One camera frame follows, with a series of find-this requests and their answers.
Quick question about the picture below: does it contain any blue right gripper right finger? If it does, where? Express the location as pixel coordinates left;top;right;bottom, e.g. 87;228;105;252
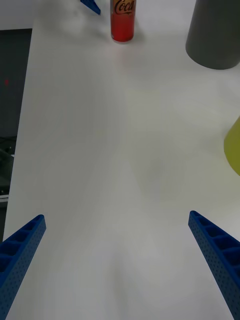
188;210;240;320

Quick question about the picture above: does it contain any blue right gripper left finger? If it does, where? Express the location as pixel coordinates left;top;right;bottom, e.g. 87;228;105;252
0;214;47;320

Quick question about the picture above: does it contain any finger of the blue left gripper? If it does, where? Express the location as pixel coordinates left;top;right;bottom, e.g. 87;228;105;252
80;0;102;16

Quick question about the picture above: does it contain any red drink can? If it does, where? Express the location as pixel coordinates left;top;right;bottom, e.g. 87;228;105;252
110;0;136;44

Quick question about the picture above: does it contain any yellow-green plastic waste bin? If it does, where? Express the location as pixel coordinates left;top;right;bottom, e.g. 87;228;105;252
223;116;240;176

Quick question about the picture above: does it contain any grey plastic waste bin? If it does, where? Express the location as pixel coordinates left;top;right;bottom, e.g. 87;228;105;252
185;0;240;71

